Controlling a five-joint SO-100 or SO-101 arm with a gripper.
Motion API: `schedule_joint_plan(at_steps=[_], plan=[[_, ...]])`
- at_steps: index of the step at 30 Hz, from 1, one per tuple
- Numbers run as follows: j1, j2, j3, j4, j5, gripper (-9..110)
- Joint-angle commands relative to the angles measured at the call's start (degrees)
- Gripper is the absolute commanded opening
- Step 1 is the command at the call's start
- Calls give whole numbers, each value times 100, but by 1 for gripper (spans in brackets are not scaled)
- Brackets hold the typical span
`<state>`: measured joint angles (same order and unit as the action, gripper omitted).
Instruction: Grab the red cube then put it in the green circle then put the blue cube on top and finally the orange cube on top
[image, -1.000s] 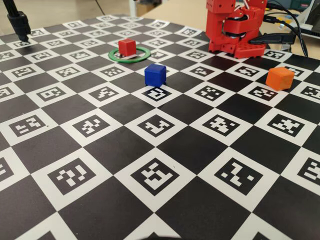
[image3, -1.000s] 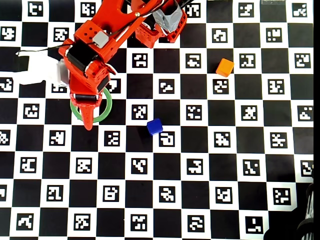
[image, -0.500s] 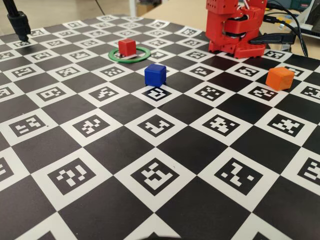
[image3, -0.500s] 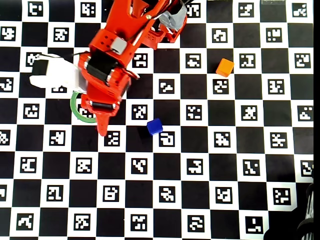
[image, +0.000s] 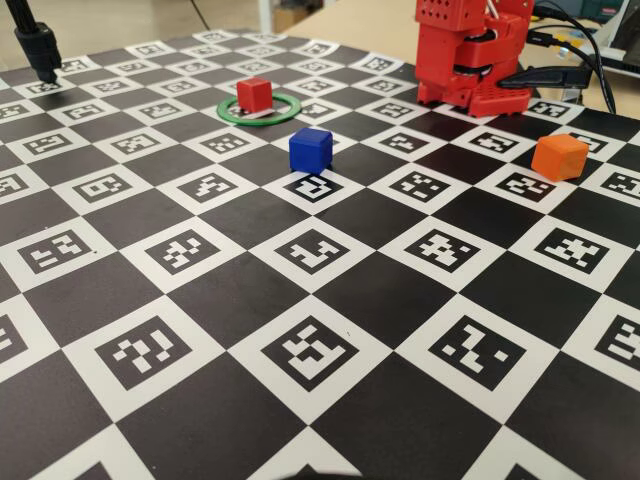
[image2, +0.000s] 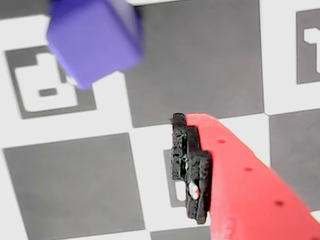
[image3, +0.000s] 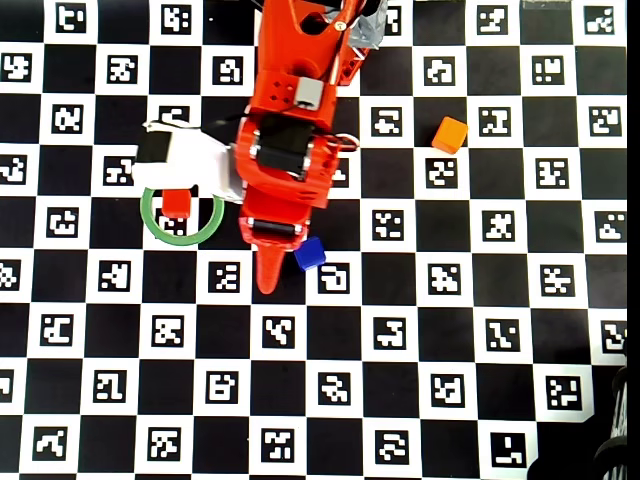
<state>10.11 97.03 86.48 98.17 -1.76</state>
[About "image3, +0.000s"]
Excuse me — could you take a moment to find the black camera stand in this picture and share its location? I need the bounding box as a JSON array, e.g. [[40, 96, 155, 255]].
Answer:
[[529, 364, 640, 480]]

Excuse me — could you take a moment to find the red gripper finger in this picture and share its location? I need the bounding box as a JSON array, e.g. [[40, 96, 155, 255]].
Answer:
[[239, 217, 312, 295]]

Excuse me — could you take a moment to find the blue cube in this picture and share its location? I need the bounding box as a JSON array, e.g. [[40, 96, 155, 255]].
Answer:
[[293, 236, 328, 272]]

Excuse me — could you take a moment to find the black white ArUco checkerboard mat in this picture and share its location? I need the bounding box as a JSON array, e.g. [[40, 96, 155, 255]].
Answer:
[[0, 0, 629, 476]]

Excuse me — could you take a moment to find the green ring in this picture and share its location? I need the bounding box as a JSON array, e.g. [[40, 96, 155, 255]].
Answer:
[[140, 187, 226, 247]]

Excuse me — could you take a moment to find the red cube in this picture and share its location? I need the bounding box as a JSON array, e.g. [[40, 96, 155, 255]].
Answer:
[[162, 188, 193, 220]]

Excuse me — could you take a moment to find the orange cube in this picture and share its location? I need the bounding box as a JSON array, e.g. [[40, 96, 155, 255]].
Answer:
[[431, 116, 470, 154]]

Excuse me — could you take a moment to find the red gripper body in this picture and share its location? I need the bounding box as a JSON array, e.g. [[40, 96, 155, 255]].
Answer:
[[234, 114, 342, 226]]

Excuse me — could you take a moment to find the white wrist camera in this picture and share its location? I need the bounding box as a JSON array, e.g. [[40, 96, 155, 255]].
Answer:
[[132, 119, 246, 204]]

